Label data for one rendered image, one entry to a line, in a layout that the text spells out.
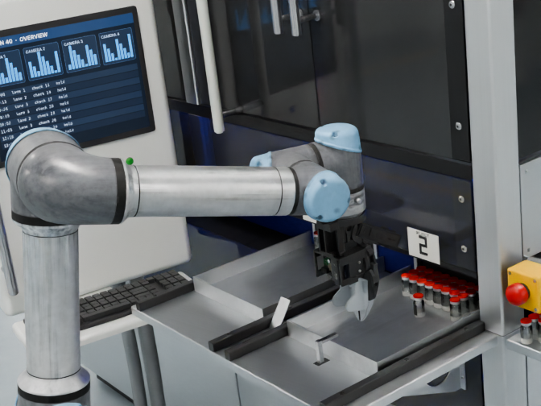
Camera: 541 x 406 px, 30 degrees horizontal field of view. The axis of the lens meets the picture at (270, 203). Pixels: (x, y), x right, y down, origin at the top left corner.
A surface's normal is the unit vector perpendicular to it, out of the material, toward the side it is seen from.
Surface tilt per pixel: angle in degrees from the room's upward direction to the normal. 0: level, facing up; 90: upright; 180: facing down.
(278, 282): 0
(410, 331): 0
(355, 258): 90
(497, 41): 90
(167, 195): 86
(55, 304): 90
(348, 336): 0
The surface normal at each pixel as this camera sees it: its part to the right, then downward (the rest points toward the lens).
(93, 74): 0.47, 0.24
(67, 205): -0.13, 0.46
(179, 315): -0.11, -0.94
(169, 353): -0.79, 0.29
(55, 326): 0.25, 0.27
